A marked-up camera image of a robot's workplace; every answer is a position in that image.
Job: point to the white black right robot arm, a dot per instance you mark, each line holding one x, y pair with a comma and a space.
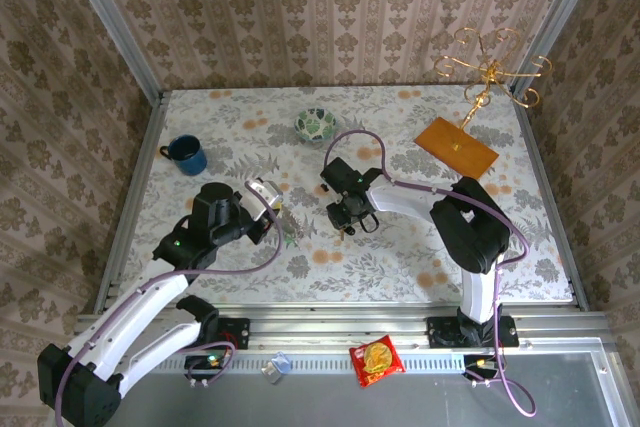
475, 227

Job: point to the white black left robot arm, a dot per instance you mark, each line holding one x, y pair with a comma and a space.
130, 317

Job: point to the leaf pattern ceramic bowl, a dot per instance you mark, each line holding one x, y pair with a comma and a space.
315, 124

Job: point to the floral tablecloth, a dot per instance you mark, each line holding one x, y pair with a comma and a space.
400, 272

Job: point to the dark blue enamel mug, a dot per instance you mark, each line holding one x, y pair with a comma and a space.
187, 157

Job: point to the red snack packet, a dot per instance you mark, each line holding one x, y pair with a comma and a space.
375, 359

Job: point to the small blue silver packet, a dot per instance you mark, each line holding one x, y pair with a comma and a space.
275, 368

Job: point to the black controller board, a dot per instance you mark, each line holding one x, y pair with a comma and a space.
205, 366
482, 366

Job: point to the grey metal sheet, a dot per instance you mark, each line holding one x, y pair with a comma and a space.
300, 407

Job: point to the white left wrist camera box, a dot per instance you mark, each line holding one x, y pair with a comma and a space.
262, 197

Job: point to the aluminium table edge rail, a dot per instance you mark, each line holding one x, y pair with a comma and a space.
552, 197
135, 197

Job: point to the aluminium mounting rail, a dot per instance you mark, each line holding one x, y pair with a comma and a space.
325, 329

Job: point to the aluminium frame post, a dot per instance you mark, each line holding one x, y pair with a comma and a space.
113, 22
558, 22

